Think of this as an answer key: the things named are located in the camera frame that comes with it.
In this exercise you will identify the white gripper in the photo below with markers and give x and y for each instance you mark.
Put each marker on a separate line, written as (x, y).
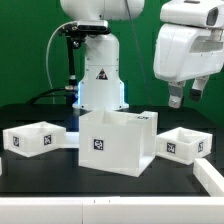
(184, 53)

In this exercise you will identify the white drawer box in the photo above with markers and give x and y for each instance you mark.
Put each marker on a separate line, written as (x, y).
(34, 139)
(183, 145)

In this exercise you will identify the large white drawer cabinet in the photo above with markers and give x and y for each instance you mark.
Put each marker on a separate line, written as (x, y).
(118, 142)

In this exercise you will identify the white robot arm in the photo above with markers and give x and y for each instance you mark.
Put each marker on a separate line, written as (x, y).
(101, 86)

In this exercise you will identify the white right rail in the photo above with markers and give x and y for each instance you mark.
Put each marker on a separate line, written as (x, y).
(211, 180)

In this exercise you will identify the white rail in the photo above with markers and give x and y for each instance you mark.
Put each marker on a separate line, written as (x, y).
(112, 210)
(211, 180)

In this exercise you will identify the black camera on stand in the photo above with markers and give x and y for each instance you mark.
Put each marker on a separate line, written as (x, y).
(76, 33)

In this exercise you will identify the white marker base plate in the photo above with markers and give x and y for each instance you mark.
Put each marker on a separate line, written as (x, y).
(71, 140)

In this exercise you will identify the white front rail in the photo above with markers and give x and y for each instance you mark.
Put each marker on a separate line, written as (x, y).
(112, 210)

